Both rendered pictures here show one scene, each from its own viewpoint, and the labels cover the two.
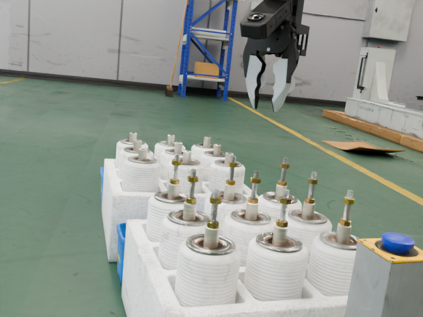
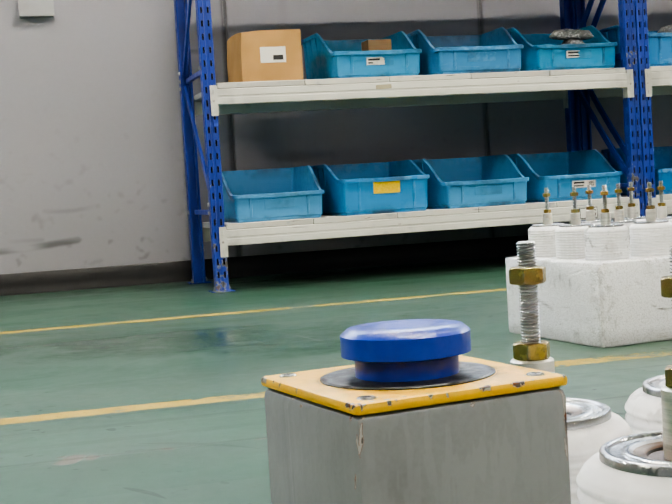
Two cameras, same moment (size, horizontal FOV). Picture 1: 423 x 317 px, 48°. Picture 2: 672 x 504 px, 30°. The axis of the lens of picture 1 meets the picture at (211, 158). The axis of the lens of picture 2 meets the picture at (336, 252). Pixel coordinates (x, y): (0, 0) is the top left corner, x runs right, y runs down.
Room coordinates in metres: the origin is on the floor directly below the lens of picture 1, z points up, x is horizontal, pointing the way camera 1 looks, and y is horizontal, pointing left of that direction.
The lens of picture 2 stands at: (0.52, -0.63, 0.37)
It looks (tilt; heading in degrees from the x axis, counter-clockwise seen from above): 3 degrees down; 84
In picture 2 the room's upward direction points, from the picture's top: 3 degrees counter-clockwise
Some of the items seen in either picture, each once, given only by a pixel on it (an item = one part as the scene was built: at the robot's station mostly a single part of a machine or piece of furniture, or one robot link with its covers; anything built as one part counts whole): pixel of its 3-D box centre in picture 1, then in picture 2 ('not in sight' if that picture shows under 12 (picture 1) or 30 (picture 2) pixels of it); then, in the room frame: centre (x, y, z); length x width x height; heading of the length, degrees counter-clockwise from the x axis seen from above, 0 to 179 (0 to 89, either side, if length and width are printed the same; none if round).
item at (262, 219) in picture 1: (250, 217); not in sight; (0.83, -0.08, 0.25); 0.08 x 0.08 x 0.01
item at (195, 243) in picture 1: (210, 244); (535, 416); (0.68, -0.01, 0.25); 0.08 x 0.08 x 0.01
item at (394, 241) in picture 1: (396, 244); (406, 357); (0.58, -0.25, 0.32); 0.04 x 0.04 x 0.02
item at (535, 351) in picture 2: (213, 224); (531, 350); (0.68, -0.01, 0.29); 0.02 x 0.02 x 0.01; 6
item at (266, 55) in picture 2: not in sight; (263, 60); (0.77, 4.39, 0.89); 0.31 x 0.24 x 0.20; 100
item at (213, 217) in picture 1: (214, 212); (529, 315); (0.68, -0.01, 0.30); 0.01 x 0.01 x 0.08
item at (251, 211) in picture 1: (251, 211); not in sight; (0.83, -0.08, 0.26); 0.02 x 0.02 x 0.03
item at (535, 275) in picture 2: (215, 200); (527, 275); (0.68, -0.01, 0.32); 0.02 x 0.02 x 0.01; 6
